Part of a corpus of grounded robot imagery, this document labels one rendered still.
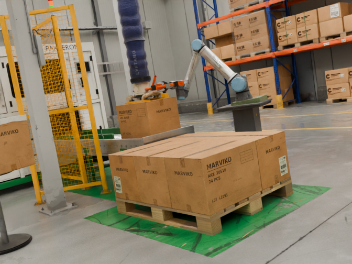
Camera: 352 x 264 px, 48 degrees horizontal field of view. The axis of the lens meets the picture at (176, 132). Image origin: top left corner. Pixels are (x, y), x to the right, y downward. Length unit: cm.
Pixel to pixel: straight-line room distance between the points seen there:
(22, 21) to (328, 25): 817
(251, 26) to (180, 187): 949
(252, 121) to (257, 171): 127
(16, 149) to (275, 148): 203
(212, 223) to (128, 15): 246
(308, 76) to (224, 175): 994
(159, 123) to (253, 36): 820
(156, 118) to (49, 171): 121
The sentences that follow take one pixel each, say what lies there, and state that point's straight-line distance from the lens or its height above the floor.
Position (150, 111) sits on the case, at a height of 84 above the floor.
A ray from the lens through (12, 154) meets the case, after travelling 320.
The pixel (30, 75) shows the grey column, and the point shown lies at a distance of 414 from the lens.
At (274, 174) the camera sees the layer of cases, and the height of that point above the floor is 23.
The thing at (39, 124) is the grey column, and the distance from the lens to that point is 413.
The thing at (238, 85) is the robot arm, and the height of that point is 96.
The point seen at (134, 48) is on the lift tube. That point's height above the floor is 151.
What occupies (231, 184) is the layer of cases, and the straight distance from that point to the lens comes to 287.
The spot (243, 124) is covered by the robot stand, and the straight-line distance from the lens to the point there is 432.
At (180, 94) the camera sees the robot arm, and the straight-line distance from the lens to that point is 430.
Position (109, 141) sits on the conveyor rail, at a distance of 439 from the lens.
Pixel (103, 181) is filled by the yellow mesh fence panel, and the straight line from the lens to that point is 453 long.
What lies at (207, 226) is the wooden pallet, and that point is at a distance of 279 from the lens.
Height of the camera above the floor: 103
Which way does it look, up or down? 6 degrees down
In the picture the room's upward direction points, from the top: 9 degrees counter-clockwise
